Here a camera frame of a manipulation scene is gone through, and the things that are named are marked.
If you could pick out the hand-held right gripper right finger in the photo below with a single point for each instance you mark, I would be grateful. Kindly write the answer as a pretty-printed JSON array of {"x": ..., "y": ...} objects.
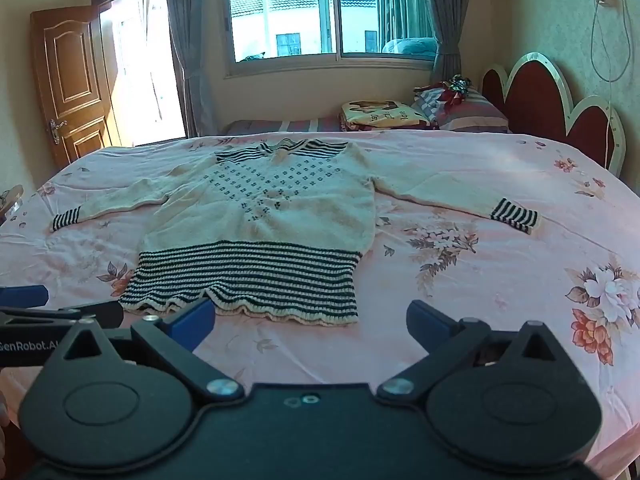
[{"x": 427, "y": 325}]

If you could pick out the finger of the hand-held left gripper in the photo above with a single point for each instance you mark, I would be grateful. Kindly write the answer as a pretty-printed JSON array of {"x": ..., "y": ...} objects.
[
  {"x": 102, "y": 312},
  {"x": 22, "y": 295}
]

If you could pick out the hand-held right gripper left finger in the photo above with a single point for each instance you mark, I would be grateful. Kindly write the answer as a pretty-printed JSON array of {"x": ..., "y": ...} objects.
[{"x": 192, "y": 322}]

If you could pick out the cream knit sweater striped trim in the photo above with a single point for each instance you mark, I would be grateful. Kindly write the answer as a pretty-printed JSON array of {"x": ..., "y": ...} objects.
[{"x": 260, "y": 230}]

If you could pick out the pink floral bed sheet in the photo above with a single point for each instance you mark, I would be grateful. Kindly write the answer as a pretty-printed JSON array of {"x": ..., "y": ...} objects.
[{"x": 500, "y": 285}]

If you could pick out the wooden chair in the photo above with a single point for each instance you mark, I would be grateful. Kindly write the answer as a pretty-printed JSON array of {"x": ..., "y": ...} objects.
[{"x": 12, "y": 200}]

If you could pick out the striped pillow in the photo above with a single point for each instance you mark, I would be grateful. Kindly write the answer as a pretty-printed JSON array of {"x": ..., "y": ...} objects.
[{"x": 470, "y": 115}]

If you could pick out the brown wooden door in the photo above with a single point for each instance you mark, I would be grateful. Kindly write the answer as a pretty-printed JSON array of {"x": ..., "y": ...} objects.
[{"x": 70, "y": 85}]

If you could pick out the folded printed blanket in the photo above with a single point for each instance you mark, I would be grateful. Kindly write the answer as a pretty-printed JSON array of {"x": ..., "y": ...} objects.
[{"x": 380, "y": 115}]

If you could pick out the striped mattress sheet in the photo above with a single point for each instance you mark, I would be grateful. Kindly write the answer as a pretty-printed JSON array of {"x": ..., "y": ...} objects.
[{"x": 280, "y": 125}]

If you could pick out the red patterned cloth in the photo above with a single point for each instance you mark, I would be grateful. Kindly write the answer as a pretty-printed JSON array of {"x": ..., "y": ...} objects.
[{"x": 456, "y": 87}]

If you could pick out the red scalloped headboard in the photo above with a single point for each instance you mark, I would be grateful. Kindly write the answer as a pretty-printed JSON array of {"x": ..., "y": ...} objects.
[{"x": 540, "y": 105}]

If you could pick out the grey curtain beside door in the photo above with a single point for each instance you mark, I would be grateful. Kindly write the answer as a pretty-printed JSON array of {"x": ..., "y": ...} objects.
[{"x": 187, "y": 50}]

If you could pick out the blue quilt outside window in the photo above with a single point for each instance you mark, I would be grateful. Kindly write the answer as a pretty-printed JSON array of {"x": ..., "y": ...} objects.
[{"x": 410, "y": 47}]

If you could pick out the grey curtain beside headboard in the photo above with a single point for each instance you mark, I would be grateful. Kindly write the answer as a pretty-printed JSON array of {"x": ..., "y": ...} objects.
[{"x": 445, "y": 20}]

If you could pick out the grey balcony curtain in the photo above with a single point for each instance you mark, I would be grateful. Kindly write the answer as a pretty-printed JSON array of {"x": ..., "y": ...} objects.
[{"x": 395, "y": 5}]

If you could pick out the sliding glass window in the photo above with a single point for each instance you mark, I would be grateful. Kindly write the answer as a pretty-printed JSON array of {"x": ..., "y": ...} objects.
[{"x": 300, "y": 10}]

